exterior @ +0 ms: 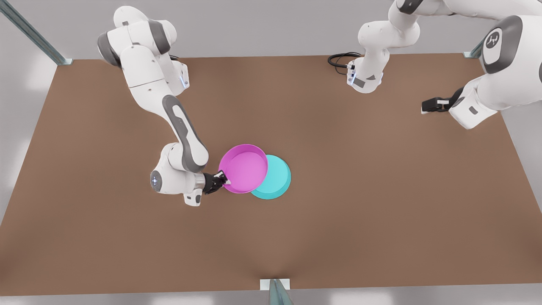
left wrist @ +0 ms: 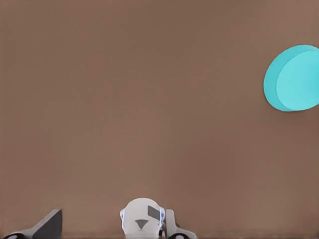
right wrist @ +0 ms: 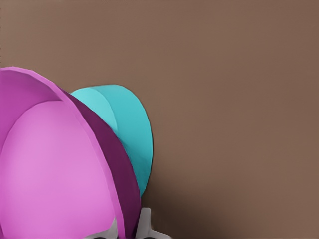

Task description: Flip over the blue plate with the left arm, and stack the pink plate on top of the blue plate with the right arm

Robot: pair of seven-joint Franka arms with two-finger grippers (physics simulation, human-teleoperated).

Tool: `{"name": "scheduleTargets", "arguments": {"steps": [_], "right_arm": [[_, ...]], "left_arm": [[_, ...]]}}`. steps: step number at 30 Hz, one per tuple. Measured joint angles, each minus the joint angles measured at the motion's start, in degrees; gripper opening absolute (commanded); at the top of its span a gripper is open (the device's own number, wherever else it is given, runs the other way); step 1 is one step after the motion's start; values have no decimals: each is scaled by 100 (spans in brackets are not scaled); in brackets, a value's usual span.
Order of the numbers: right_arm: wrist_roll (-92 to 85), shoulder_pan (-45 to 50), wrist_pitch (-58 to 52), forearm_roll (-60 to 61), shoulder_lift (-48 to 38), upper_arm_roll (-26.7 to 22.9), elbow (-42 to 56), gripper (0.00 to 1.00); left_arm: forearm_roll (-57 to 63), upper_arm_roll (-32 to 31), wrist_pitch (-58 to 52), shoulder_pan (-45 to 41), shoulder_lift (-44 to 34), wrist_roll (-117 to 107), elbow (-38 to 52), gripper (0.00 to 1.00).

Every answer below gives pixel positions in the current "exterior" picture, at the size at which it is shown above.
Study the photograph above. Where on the pink plate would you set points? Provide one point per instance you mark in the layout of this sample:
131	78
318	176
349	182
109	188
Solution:
245	169

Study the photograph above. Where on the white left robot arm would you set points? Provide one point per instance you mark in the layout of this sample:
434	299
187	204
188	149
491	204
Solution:
504	80

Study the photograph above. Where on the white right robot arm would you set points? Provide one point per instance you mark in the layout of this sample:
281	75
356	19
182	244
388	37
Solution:
146	70

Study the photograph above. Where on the blue plate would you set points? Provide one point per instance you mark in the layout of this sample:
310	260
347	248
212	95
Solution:
277	180

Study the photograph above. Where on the short silver frame post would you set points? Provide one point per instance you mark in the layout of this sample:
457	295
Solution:
474	51

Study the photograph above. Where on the silver frame post white foot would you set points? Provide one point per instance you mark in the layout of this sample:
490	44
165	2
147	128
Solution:
277	292

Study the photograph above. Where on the long silver frame post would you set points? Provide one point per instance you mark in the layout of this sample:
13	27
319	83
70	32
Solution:
31	31

